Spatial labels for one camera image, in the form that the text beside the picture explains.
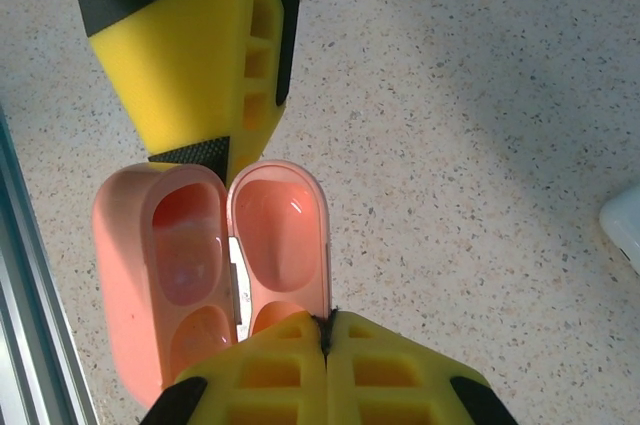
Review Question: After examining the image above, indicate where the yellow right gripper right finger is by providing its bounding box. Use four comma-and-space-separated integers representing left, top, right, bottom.
327, 311, 520, 425

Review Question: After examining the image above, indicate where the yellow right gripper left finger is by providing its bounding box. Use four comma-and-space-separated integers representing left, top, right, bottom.
139, 311, 329, 425

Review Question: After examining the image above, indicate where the pink earbud charging case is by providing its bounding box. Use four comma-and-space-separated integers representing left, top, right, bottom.
91, 158, 335, 410

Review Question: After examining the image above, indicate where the white earbud charging case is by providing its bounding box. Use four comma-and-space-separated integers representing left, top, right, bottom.
598, 183, 640, 277

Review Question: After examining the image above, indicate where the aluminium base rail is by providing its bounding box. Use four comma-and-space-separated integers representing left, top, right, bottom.
0, 104, 99, 425

